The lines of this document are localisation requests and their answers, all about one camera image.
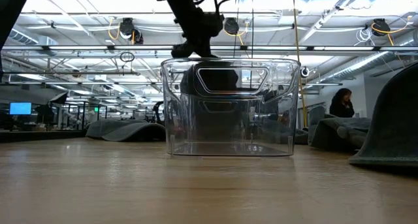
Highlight long ceiling light bar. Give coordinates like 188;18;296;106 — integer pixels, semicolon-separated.
0;44;418;52

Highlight charcoal cap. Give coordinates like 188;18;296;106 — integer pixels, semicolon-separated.
180;61;240;95

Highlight large black ceiling cable reel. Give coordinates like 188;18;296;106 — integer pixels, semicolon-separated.
118;17;144;45

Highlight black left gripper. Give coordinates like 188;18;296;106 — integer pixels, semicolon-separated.
172;7;226;59

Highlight dark cap with strap buckle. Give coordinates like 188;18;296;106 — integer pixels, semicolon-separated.
347;61;418;168

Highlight computer monitor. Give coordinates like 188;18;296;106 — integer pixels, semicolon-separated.
8;101;33;116

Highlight yellow cable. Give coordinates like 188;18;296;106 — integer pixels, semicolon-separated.
291;0;310;129

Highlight slate grey cap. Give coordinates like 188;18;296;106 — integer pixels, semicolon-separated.
309;116;372;152

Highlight clear plastic bin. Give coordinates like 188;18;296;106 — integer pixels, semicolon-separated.
160;57;302;158

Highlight silver ventilation duct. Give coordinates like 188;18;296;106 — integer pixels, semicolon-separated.
8;27;59;47
321;37;418;84

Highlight light blue-grey cap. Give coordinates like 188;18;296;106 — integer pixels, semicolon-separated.
86;118;167;142

